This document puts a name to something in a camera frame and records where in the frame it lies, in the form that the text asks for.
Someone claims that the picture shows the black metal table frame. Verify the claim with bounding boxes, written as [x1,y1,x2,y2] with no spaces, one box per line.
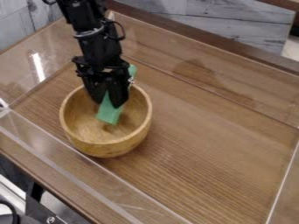
[21,183,66,224]

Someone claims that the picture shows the green rectangular block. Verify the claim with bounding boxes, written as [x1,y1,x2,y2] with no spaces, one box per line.
[96,65,136,125]

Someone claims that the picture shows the brown wooden bowl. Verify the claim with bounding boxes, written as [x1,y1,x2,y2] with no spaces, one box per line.
[58,85,153,158]

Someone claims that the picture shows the clear acrylic tray wall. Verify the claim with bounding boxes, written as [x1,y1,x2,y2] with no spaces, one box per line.
[0,108,191,224]

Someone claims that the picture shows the black cable under table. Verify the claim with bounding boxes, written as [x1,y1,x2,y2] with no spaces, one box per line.
[0,198,21,224]

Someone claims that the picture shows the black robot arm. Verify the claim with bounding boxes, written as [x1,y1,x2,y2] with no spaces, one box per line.
[42,0,131,109]

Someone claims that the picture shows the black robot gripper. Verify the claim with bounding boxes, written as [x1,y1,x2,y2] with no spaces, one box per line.
[70,21,129,109]

